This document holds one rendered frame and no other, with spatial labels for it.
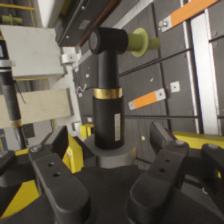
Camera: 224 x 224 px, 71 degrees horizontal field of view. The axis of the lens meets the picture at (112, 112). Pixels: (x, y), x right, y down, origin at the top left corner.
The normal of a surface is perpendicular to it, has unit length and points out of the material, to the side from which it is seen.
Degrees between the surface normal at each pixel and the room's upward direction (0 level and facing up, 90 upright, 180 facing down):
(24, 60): 90
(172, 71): 0
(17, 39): 90
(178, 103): 0
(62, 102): 90
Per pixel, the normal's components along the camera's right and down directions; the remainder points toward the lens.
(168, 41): -0.85, 0.18
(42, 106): 0.50, -0.01
